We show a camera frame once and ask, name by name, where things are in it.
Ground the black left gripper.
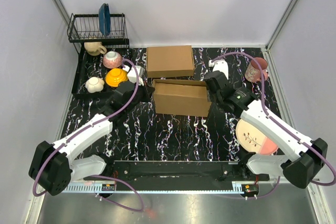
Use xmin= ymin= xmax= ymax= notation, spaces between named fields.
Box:
xmin=125 ymin=79 xmax=155 ymax=113

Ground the brown cardboard box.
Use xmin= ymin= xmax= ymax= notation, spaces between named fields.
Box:
xmin=153 ymin=79 xmax=212 ymax=117
xmin=146 ymin=45 xmax=195 ymax=78

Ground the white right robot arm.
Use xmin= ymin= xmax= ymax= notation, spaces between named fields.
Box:
xmin=204 ymin=71 xmax=328 ymax=189

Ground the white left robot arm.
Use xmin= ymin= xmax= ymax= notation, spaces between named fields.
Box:
xmin=28 ymin=81 xmax=155 ymax=196

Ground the closed brown cardboard box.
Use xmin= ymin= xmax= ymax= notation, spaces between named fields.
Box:
xmin=146 ymin=45 xmax=195 ymax=78

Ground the orange yellow ribbed bowl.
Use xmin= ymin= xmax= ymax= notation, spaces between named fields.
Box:
xmin=105 ymin=68 xmax=128 ymax=88

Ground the white flower-shaped cup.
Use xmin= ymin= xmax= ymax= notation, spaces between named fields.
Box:
xmin=85 ymin=77 xmax=104 ymax=93

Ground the pink patterned bowl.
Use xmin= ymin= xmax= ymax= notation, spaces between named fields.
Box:
xmin=103 ymin=51 xmax=122 ymax=69

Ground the pink patterned mug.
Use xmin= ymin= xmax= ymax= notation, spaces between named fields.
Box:
xmin=245 ymin=57 xmax=268 ymax=83

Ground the cream ceramic mug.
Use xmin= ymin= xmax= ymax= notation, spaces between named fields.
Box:
xmin=84 ymin=42 xmax=107 ymax=56

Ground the cream pink floral plate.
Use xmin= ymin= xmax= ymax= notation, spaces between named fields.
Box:
xmin=236 ymin=119 xmax=278 ymax=155

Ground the blue plate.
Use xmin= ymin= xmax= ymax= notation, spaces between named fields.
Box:
xmin=98 ymin=3 xmax=111 ymax=36

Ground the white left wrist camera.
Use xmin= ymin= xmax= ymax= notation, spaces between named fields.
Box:
xmin=122 ymin=65 xmax=144 ymax=86

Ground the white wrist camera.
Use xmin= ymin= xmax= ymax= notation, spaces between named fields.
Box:
xmin=208 ymin=59 xmax=229 ymax=78
xmin=122 ymin=65 xmax=144 ymax=86

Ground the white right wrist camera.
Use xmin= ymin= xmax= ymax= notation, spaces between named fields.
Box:
xmin=208 ymin=59 xmax=229 ymax=78

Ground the black wire dish rack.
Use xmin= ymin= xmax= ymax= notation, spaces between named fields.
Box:
xmin=67 ymin=13 xmax=130 ymax=99

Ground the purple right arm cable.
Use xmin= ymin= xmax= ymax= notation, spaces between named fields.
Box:
xmin=209 ymin=51 xmax=336 ymax=200

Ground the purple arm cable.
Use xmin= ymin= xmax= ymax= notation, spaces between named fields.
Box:
xmin=32 ymin=59 xmax=145 ymax=212
xmin=209 ymin=51 xmax=336 ymax=200

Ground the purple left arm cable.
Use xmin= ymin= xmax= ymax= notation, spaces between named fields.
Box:
xmin=32 ymin=59 xmax=145 ymax=212

